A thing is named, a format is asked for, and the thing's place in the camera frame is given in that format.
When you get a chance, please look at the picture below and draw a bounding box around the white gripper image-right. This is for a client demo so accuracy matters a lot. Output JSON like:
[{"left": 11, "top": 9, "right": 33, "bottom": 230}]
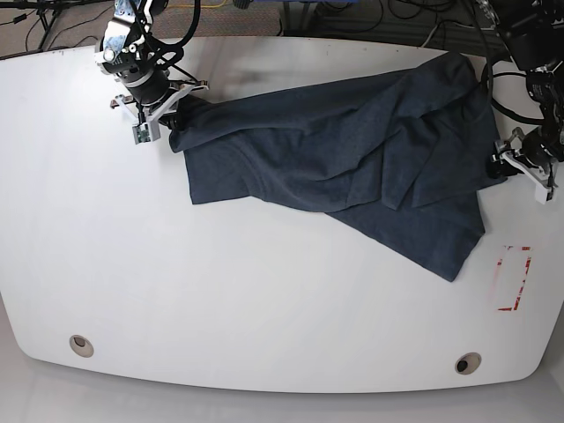
[{"left": 486, "top": 127, "right": 559, "bottom": 204}]

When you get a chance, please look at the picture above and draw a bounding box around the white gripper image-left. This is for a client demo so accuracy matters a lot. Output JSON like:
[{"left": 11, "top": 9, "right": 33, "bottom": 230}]
[{"left": 110, "top": 80, "right": 209, "bottom": 142}]

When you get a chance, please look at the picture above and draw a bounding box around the dark blue T-shirt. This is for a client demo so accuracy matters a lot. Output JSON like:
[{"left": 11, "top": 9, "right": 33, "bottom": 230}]
[{"left": 169, "top": 53, "right": 502, "bottom": 281}]

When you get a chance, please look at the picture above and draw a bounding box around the black robot arm image-left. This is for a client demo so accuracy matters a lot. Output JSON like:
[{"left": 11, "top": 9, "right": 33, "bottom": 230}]
[{"left": 94, "top": 1, "right": 209, "bottom": 145}]

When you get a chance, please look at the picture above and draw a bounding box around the red tape rectangle marking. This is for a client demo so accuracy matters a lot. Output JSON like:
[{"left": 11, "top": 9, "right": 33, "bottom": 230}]
[{"left": 493, "top": 245, "right": 532, "bottom": 313}]

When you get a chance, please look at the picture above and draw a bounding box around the wrist camera board image-left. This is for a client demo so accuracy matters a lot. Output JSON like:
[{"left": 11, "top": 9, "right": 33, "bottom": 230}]
[{"left": 132, "top": 125, "right": 152, "bottom": 145}]

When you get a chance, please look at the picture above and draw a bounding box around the yellow cable on floor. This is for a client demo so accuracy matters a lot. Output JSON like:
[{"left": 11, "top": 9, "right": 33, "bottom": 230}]
[{"left": 175, "top": 0, "right": 228, "bottom": 11}]

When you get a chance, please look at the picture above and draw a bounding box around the right table cable grommet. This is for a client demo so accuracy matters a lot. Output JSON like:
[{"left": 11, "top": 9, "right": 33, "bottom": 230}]
[{"left": 455, "top": 352, "right": 482, "bottom": 375}]

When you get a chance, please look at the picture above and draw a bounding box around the table cable grommet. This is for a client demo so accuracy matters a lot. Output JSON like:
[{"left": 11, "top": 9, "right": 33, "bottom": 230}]
[
  {"left": 455, "top": 352, "right": 482, "bottom": 375},
  {"left": 69, "top": 335, "right": 94, "bottom": 358}
]

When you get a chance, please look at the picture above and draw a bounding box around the left table cable grommet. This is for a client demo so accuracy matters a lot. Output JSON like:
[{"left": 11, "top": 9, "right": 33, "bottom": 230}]
[{"left": 69, "top": 335, "right": 94, "bottom": 358}]

